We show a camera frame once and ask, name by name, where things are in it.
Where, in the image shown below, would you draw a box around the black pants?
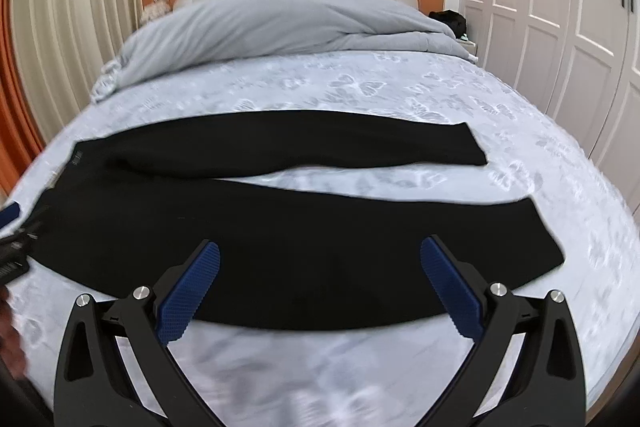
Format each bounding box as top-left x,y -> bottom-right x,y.
32,110 -> 564,331

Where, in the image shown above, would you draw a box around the left hand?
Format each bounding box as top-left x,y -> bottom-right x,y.
0,286 -> 27,379

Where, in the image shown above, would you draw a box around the orange curtain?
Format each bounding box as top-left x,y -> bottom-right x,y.
0,0 -> 44,195

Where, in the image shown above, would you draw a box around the butterfly pattern bed sheet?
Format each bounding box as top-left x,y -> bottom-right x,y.
11,52 -> 639,426

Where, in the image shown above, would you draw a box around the cream curtain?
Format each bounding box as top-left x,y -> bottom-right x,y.
9,0 -> 142,142

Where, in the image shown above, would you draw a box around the grey duvet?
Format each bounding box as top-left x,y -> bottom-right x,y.
90,0 -> 474,103

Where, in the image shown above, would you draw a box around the black bag on nightstand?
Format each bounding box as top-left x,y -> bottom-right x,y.
428,10 -> 466,39

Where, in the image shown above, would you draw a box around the white wardrobe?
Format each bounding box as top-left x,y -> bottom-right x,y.
459,0 -> 639,210

